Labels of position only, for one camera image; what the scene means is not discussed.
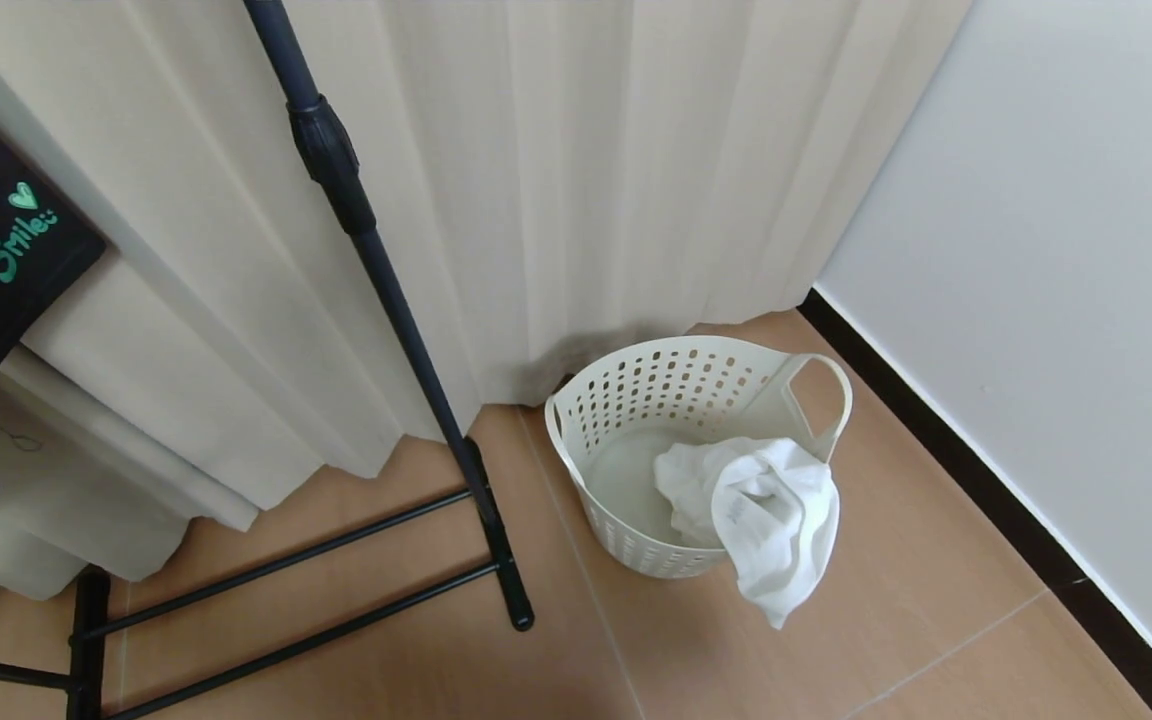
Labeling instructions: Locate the black clothes rack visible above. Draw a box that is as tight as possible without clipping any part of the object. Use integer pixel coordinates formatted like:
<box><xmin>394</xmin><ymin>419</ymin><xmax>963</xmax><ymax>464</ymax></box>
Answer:
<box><xmin>0</xmin><ymin>0</ymin><xmax>535</xmax><ymax>720</ymax></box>

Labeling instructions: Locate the white garment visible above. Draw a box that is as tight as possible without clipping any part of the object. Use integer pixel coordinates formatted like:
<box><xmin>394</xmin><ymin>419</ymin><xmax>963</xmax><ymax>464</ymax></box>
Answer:
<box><xmin>653</xmin><ymin>436</ymin><xmax>841</xmax><ymax>631</ymax></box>

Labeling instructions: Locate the white curtain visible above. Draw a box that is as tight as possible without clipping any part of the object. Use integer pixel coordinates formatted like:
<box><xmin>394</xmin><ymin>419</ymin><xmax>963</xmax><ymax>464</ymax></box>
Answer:
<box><xmin>0</xmin><ymin>0</ymin><xmax>972</xmax><ymax>634</ymax></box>

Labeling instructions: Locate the white laundry basket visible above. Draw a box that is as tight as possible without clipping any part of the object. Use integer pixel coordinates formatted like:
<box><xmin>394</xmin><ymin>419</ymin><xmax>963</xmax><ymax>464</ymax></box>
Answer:
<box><xmin>544</xmin><ymin>335</ymin><xmax>854</xmax><ymax>581</ymax></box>

